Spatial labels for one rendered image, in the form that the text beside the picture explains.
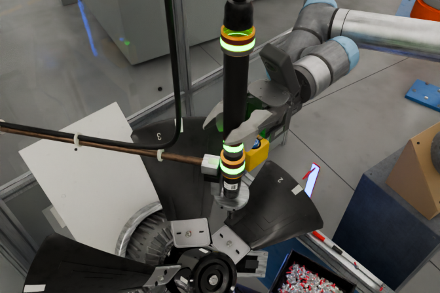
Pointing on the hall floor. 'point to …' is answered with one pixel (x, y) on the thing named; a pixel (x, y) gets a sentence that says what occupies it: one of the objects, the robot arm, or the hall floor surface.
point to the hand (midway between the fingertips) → (219, 128)
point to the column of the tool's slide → (16, 242)
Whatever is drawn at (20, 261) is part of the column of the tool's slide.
